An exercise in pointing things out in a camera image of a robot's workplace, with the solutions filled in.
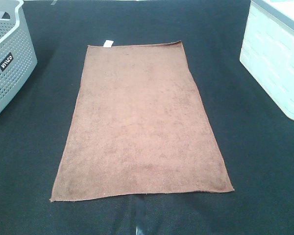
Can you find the brown terry towel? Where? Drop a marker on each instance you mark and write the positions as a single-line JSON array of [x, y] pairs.
[[139, 127]]

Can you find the black table cloth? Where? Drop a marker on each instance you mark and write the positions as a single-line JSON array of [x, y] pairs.
[[255, 138]]

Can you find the pale green woven basket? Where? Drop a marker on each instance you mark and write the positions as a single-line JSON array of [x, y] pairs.
[[267, 50]]

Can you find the grey perforated plastic basket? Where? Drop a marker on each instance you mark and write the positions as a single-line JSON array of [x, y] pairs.
[[17, 55]]

